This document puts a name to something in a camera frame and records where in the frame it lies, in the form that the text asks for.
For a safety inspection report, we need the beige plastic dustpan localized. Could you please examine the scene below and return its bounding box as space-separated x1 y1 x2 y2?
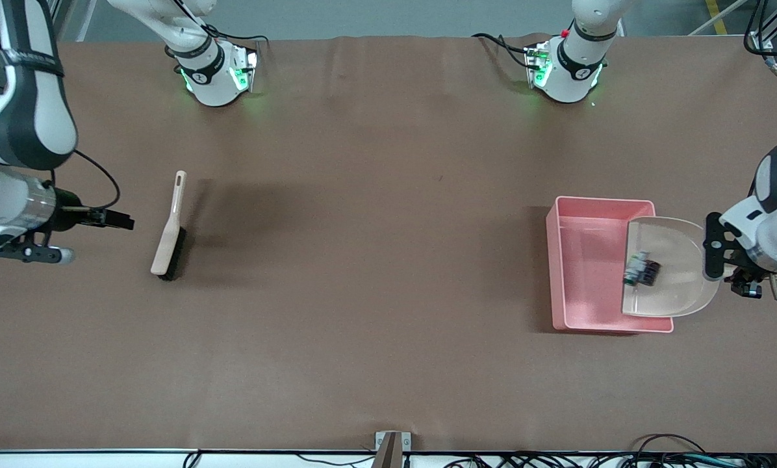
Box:
622 216 777 318

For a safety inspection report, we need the white orange electronic component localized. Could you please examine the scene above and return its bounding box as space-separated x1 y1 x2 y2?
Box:
624 250 649 287

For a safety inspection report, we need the pink plastic bin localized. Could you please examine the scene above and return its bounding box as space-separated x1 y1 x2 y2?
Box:
545 196 675 335

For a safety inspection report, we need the large table cover mat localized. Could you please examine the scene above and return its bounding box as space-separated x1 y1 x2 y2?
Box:
0 32 777 454

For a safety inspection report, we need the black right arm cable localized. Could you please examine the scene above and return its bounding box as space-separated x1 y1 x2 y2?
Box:
49 148 121 210

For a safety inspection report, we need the black cable loop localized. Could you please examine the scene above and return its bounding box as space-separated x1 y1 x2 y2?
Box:
630 434 711 463

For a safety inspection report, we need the teal cable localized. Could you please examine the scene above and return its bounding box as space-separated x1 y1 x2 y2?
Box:
671 455 743 467

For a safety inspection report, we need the black base cable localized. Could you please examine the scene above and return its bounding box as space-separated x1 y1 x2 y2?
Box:
181 0 271 46
472 32 535 69

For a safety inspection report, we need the thin black cable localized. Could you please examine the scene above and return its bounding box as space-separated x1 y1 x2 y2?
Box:
294 454 376 467

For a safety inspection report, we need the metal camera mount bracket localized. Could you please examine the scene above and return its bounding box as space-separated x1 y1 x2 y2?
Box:
373 431 413 468

